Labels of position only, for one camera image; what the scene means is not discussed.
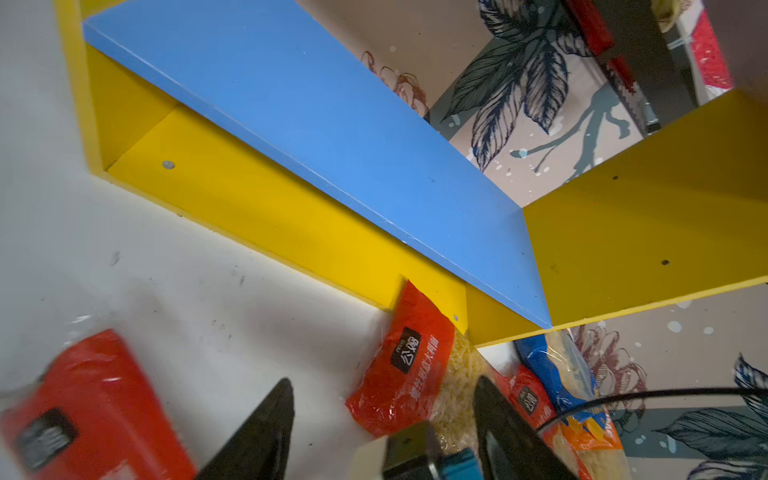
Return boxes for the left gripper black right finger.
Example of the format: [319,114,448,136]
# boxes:
[473,376,577,480]

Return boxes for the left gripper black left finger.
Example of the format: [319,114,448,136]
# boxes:
[194,378,295,480]

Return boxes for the red fusilli bag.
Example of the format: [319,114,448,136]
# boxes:
[346,282,492,454]
[491,364,592,479]

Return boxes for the red spaghetti pack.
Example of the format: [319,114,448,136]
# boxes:
[1,329,197,479]

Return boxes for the orange pasta bag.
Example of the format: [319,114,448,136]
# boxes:
[552,430,632,479]

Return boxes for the blue orecchiette pasta bag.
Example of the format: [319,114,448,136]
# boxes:
[514,330,623,451]

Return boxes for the yellow wooden shelf unit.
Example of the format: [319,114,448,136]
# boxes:
[54,1,767,346]

